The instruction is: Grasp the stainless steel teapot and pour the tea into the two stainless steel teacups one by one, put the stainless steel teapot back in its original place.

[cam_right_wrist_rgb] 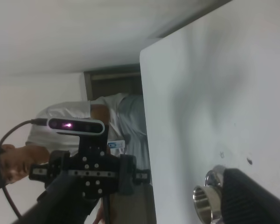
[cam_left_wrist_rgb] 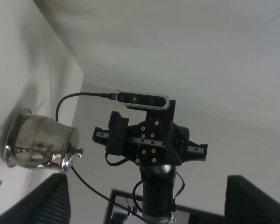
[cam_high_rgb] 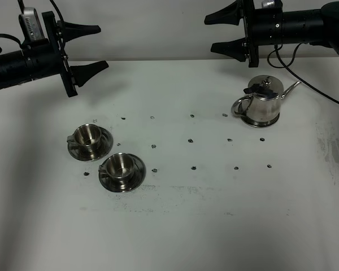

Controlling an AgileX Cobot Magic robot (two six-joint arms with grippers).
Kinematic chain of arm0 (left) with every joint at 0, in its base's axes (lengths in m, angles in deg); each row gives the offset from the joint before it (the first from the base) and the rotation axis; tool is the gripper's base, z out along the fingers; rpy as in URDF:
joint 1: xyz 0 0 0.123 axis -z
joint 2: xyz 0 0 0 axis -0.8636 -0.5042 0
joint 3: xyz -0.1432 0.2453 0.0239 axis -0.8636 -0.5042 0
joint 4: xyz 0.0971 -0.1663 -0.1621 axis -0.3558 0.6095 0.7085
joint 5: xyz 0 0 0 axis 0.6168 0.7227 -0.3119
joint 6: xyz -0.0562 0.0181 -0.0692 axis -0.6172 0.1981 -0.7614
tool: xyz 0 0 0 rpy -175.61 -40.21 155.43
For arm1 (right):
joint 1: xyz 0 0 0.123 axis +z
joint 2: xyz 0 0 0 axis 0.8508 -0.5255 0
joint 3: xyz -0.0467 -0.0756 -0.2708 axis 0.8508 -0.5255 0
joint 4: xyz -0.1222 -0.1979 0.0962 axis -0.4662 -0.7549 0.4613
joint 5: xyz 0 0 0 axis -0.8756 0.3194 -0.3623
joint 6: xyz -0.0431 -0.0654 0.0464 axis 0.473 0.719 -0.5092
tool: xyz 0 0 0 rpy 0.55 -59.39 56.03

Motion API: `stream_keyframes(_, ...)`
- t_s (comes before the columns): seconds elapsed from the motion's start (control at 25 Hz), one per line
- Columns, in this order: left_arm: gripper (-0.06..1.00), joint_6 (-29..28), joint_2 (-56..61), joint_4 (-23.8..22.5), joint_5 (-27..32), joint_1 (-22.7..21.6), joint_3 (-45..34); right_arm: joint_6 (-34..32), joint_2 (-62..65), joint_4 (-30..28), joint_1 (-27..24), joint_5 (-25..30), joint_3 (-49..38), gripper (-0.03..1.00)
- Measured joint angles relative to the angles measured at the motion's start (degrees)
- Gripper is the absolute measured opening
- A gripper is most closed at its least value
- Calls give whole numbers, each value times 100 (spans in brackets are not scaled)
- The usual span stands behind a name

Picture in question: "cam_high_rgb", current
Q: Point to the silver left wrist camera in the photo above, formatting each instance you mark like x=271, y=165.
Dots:
x=30, y=24

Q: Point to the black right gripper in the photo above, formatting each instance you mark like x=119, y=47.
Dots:
x=242, y=49

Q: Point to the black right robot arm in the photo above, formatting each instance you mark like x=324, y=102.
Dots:
x=270, y=25

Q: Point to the near stainless steel saucer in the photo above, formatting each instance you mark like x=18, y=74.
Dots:
x=134, y=182

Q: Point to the stainless steel teapot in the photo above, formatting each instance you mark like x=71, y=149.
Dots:
x=260, y=107

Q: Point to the stainless steel teacup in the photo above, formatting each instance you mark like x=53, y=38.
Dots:
x=86, y=137
x=119, y=166

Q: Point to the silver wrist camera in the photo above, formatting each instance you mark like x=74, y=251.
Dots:
x=30, y=24
x=271, y=4

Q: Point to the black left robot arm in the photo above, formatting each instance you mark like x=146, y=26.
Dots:
x=47, y=57

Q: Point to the stainless steel saucer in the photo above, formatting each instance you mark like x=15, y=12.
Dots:
x=103, y=150
x=134, y=182

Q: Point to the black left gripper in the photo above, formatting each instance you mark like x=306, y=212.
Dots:
x=81, y=74

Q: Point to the near stainless steel teacup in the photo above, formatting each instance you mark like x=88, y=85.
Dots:
x=119, y=166

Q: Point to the far stainless steel teacup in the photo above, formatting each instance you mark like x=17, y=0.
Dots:
x=86, y=137

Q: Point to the far stainless steel saucer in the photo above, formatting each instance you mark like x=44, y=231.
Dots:
x=103, y=150

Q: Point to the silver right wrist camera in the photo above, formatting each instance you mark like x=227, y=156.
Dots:
x=271, y=4

